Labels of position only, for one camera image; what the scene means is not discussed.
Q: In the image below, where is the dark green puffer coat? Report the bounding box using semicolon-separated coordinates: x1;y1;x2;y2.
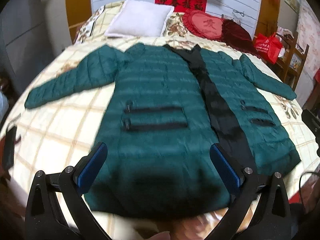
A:
25;43;300;219

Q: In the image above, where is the wooden chair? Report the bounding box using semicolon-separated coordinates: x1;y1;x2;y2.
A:
273;30;309;90

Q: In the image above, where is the red shopping bag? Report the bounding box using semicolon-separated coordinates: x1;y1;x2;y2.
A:
254;33;283;64

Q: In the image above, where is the dark red velvet cushion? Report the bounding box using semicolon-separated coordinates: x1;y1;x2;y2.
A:
221;19;259;57

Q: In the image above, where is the red heart-shaped cushion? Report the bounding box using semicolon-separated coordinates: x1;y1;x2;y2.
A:
182;10;223;41

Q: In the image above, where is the red calligraphy banner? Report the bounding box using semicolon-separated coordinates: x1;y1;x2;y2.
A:
155;0;207;12

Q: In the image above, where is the white square pillow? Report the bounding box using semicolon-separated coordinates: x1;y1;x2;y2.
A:
104;0;175;37

